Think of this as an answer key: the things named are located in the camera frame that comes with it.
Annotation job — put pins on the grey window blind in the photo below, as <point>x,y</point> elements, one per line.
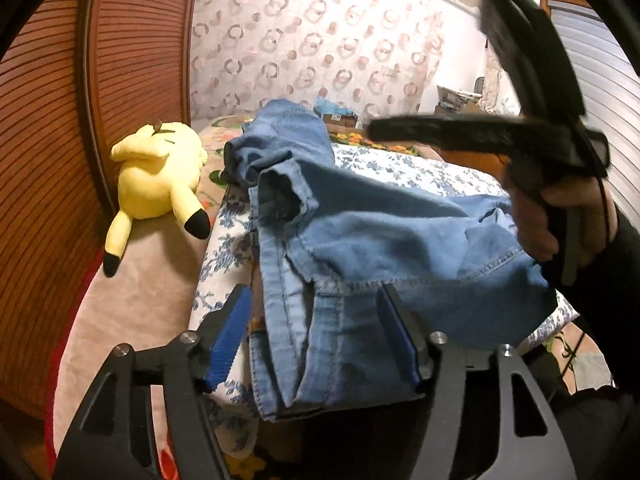
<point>600,85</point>

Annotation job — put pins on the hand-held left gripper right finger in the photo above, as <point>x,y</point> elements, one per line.
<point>400,340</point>

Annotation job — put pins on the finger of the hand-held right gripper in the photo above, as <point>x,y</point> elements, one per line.
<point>400,129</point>

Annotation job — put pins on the person's right hand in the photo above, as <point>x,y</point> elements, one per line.
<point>530,230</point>

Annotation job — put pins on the folded blue denim pants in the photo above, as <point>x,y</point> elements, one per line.
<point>285,130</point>

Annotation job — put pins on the clear plastic storage container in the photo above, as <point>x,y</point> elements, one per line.
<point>457,96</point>

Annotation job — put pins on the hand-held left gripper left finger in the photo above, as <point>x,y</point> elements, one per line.
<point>230,340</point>

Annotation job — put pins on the person's right forearm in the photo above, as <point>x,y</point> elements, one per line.
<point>615,300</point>

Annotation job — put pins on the tied beige window curtain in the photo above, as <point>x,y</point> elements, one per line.
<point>497,85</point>

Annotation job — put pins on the light blue denim pants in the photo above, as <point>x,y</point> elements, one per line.
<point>375,240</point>

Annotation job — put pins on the wooden cabinet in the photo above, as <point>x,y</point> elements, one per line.
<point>475,160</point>

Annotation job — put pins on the yellow plush toy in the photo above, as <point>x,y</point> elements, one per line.
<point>150,175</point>

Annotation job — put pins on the small cardboard box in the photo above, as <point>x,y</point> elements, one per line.
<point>342,121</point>

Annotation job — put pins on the brown louvered wooden wardrobe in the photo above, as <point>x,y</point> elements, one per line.
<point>135,60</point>

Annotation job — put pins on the blue floral bedsheet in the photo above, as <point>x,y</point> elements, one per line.
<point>400,165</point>

